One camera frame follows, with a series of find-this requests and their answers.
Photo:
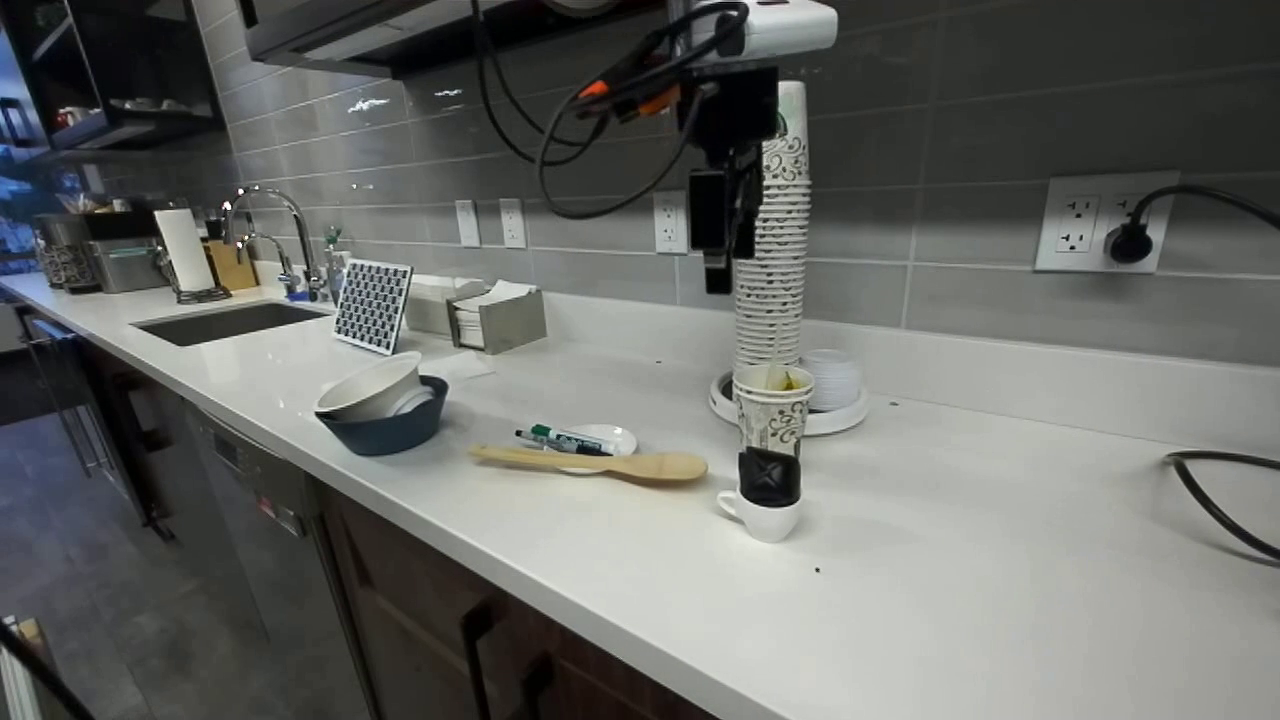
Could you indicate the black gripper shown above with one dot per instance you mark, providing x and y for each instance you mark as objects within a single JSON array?
[{"x": 735, "y": 115}]

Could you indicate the patterned paper cup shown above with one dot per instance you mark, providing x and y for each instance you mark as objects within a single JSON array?
[{"x": 769, "y": 405}]

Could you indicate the tall speckled paper cup stack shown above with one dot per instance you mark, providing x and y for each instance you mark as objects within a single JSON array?
[{"x": 778, "y": 266}]

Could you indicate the round white plate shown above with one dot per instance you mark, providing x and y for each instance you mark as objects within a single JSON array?
[{"x": 842, "y": 405}]

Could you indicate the white napkin stack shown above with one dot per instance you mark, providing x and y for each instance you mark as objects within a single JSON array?
[{"x": 500, "y": 288}]

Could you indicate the wooden spatula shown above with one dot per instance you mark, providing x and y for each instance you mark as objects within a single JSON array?
[{"x": 654, "y": 466}]

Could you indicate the green black marker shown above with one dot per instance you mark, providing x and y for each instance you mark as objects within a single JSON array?
[{"x": 561, "y": 437}]

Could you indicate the small white espresso cup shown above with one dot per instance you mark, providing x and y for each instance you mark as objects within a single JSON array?
[{"x": 767, "y": 521}]

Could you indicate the white rectangular box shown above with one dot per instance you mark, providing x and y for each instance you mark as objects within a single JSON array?
[{"x": 431, "y": 304}]

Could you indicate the black white checkerboard calibration board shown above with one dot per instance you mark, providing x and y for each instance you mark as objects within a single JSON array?
[{"x": 374, "y": 304}]

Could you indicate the dark blue bowl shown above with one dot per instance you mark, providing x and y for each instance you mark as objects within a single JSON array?
[{"x": 402, "y": 435}]

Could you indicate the white bowl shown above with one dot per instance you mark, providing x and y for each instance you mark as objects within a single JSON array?
[{"x": 365, "y": 387}]

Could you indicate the dark overhead cabinet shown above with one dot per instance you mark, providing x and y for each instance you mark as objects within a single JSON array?
[{"x": 360, "y": 25}]

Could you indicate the chrome kitchen faucet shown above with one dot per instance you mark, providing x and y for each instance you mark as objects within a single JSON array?
[{"x": 307, "y": 245}]

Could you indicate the blue soap bottle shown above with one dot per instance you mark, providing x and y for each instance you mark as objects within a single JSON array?
[{"x": 296, "y": 287}]

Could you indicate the wooden board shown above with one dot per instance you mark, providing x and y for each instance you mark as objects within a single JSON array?
[{"x": 235, "y": 266}]

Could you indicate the dark kitchen sink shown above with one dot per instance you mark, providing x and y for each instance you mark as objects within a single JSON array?
[{"x": 227, "y": 320}]

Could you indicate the dark base cabinet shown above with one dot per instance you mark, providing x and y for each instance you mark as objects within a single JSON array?
[{"x": 402, "y": 614}]

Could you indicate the stainless steel dishwasher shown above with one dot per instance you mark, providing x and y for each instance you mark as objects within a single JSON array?
[{"x": 265, "y": 561}]

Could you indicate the grey metal appliance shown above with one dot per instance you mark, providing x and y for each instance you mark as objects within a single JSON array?
[{"x": 106, "y": 260}]

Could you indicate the white wall power outlet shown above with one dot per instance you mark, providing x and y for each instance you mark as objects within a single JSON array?
[
  {"x": 509, "y": 220},
  {"x": 671, "y": 220}
]

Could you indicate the white wall switch plate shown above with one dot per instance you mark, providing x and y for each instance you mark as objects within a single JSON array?
[{"x": 464, "y": 220}]

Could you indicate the white double wall outlet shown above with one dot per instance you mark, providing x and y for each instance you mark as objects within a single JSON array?
[{"x": 1073, "y": 224}]

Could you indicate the black wall shelf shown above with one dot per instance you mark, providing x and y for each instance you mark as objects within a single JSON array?
[{"x": 106, "y": 66}]

